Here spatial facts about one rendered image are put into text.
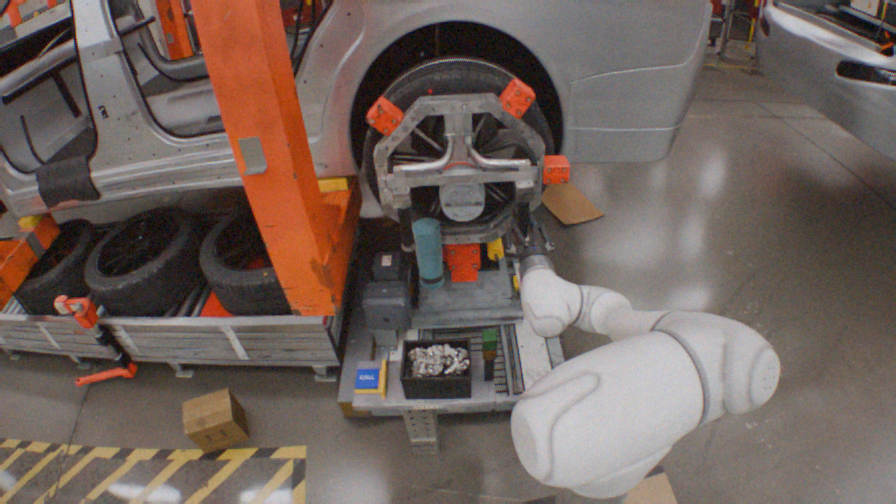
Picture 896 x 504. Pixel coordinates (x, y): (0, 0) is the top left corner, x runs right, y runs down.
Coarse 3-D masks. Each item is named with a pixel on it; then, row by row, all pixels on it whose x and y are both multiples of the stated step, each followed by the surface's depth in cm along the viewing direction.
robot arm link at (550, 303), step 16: (528, 272) 106; (544, 272) 103; (528, 288) 101; (544, 288) 99; (560, 288) 99; (576, 288) 102; (528, 304) 99; (544, 304) 96; (560, 304) 96; (576, 304) 99; (528, 320) 98; (544, 320) 95; (560, 320) 95; (544, 336) 98
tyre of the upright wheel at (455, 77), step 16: (432, 64) 139; (448, 64) 135; (464, 64) 135; (480, 64) 138; (496, 64) 145; (400, 80) 142; (416, 80) 131; (432, 80) 129; (448, 80) 129; (464, 80) 129; (480, 80) 129; (496, 80) 130; (384, 96) 144; (400, 96) 132; (416, 96) 132; (528, 112) 136; (544, 128) 140; (368, 144) 142; (368, 160) 146; (368, 176) 150
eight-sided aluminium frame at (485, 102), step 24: (432, 96) 129; (456, 96) 128; (480, 96) 128; (408, 120) 128; (504, 120) 129; (384, 144) 133; (528, 144) 134; (384, 168) 139; (384, 192) 145; (504, 216) 157; (456, 240) 159; (480, 240) 159
